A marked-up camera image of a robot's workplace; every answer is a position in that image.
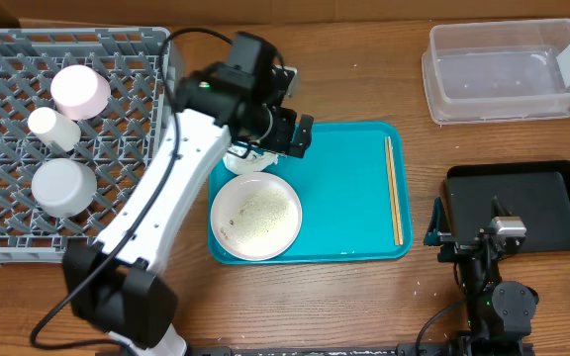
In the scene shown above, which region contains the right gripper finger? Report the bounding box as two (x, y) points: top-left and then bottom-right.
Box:
(424, 197), (451, 246)
(491, 196), (511, 218)

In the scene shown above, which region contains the large white plate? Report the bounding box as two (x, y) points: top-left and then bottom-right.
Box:
(210, 172), (303, 262)

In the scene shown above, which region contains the grey bowl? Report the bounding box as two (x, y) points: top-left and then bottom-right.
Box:
(31, 158), (97, 218)

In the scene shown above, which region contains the white paper cup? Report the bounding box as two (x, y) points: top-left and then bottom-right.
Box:
(27, 107), (81, 151)

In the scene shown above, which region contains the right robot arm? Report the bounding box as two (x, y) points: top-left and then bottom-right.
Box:
(414, 198), (539, 356)

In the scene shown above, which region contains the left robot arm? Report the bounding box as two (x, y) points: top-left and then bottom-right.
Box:
(62, 32), (313, 355)

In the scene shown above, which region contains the grey dishwasher rack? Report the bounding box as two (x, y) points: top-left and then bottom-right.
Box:
(0, 28), (183, 265)

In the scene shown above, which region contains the crumpled white napkin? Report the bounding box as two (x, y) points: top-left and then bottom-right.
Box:
(223, 144), (279, 175)

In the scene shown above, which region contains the black plastic tray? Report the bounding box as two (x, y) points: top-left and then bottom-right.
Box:
(444, 160), (570, 253)

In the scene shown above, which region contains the teal plastic tray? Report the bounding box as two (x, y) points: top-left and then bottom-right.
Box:
(265, 122), (414, 264)

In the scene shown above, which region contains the clear plastic container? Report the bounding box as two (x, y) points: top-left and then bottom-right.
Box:
(422, 19), (570, 125)

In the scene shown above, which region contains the brown cardboard backdrop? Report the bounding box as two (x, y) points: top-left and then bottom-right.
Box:
(0, 0), (570, 25)

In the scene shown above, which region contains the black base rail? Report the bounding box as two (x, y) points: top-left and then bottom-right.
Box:
(186, 342), (535, 356)

